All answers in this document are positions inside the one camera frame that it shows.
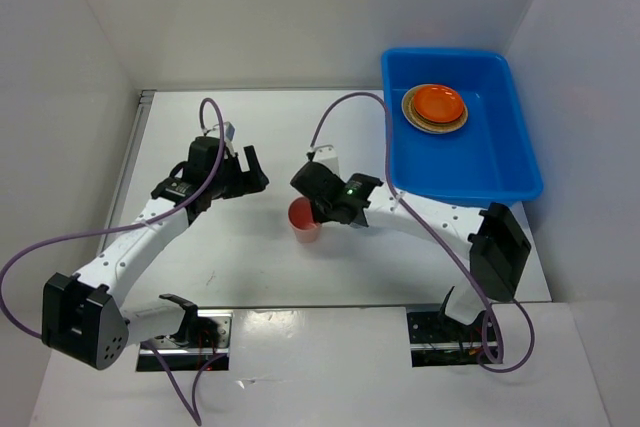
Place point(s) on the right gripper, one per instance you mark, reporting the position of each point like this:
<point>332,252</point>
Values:
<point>318,214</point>

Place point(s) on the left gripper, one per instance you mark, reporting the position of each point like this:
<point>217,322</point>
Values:
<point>246,181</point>

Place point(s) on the pink plastic cup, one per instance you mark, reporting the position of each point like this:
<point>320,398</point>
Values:
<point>301,221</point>

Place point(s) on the green-rimmed bamboo woven plate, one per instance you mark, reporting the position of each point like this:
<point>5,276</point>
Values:
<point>425,126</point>

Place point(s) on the orange round plate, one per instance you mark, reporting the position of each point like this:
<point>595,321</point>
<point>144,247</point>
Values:
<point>438,104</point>

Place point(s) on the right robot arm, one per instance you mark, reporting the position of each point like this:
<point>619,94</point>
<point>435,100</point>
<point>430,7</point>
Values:
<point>489,243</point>

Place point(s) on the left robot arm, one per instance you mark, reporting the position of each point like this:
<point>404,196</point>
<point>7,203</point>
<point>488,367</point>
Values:
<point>83,316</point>

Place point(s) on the blue plastic bin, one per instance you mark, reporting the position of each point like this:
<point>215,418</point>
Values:
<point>490,158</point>

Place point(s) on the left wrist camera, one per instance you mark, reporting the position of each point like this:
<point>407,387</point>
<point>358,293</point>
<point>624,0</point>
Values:
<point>228,130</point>

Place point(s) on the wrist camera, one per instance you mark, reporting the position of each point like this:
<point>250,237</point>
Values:
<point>325,155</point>
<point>228,130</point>

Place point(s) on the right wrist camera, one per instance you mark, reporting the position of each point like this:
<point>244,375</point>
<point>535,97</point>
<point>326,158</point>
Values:
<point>325,155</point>

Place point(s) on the aluminium table edge rail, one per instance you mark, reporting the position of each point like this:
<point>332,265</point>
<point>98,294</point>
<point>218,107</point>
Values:
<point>116,207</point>

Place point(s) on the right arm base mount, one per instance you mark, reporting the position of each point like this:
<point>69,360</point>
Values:
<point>438,341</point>

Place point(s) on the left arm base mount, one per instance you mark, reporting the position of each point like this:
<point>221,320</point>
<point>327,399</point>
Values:
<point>210,342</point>

